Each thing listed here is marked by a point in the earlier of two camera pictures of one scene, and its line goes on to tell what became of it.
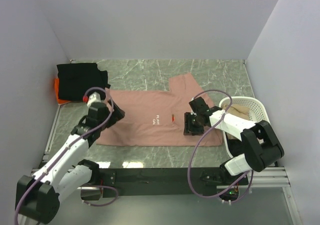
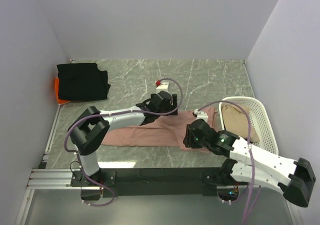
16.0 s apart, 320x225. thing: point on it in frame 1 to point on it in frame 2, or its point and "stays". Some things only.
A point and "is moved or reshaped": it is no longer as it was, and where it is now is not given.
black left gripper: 117,115 to 171,107
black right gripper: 188,126 to 188,140
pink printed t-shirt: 157,118 is moved or reshaped
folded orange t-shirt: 59,101 stays
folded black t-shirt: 74,79 stays
